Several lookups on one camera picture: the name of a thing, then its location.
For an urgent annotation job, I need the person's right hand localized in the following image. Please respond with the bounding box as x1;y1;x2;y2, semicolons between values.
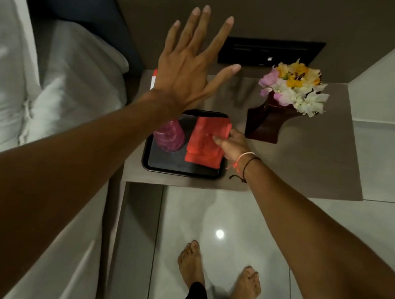
210;126;255;167

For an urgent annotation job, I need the person's left hand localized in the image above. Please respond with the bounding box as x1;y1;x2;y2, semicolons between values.
149;0;248;120

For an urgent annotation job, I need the red cloth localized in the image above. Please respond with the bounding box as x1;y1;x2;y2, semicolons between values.
184;115;233;169

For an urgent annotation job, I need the person's left forearm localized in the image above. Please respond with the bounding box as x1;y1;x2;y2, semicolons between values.
0;73;186;299

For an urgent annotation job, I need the person's right forearm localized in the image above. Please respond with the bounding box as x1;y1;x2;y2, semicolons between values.
228;156;395;299

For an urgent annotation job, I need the dark red vase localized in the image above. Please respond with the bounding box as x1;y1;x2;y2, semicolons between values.
244;89;304;147

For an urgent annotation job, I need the pink textured glass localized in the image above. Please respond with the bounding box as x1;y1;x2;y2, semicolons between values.
152;117;187;154

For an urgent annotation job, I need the black rectangular tray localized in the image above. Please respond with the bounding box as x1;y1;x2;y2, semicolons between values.
140;104;233;181

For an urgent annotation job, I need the white pink yellow flower bouquet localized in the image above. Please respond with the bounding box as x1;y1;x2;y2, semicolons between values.
255;55;333;119

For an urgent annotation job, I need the white pillow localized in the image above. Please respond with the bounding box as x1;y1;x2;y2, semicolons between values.
18;16;136;156

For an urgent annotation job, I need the person's left foot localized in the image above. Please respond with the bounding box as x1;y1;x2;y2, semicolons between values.
175;239;211;292

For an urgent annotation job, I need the person's foot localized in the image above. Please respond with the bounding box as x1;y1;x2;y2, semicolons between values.
175;239;211;292
229;264;264;299

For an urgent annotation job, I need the person's right foot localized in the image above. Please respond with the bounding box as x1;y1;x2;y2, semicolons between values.
229;264;264;299

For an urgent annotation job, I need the pink string bracelet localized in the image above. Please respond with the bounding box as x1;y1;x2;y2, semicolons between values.
226;150;256;175

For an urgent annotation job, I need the black string bracelet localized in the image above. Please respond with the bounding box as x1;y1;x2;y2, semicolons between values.
229;153;263;185

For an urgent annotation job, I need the black wall switch panel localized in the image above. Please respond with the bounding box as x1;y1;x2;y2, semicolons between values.
217;32;327;76

